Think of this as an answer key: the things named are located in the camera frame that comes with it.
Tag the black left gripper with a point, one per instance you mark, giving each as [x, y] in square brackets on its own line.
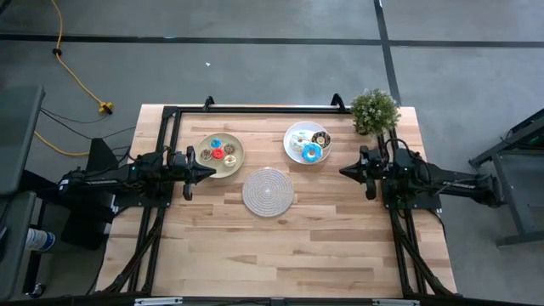
[189, 172]

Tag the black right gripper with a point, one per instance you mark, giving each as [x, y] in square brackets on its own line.
[372, 172]

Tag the small chocolate-iced donut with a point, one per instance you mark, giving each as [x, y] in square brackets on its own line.
[203, 154]
[226, 149]

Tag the small red-iced donut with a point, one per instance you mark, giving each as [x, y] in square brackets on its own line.
[215, 154]

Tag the small white sprinkled donut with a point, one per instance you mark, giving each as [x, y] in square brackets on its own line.
[227, 161]

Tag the small blue-iced donut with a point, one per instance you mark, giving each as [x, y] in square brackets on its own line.
[213, 143]

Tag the large chocolate-iced donut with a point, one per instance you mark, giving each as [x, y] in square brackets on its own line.
[315, 139]

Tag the large blue-iced donut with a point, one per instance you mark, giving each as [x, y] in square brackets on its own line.
[307, 153]

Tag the white round plate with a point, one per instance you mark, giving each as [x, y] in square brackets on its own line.
[306, 126]

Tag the large white-iced donut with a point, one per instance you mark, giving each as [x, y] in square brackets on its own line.
[294, 140]

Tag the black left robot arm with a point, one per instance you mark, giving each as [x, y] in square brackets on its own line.
[110, 176]

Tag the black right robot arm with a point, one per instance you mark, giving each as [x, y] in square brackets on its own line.
[459, 185]

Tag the beige round plate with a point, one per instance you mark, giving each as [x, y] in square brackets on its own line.
[227, 171]

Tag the green potted plant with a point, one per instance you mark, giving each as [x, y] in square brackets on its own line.
[374, 112]

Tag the round woven placemat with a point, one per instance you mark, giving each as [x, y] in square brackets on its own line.
[268, 192]

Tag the black equipment stand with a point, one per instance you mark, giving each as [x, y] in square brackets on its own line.
[85, 225]

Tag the dark metal cart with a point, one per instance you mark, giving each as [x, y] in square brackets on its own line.
[514, 191]

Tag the white and blue bottle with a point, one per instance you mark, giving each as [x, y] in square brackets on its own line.
[40, 240]

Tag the grey desk panel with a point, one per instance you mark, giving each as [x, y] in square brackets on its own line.
[19, 136]
[17, 238]

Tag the black caster wheel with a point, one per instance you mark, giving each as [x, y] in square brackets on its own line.
[37, 290]

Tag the black aluminium frame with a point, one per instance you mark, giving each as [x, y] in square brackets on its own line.
[255, 110]

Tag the silver metal bracket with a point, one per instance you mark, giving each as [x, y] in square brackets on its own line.
[157, 302]
[395, 302]

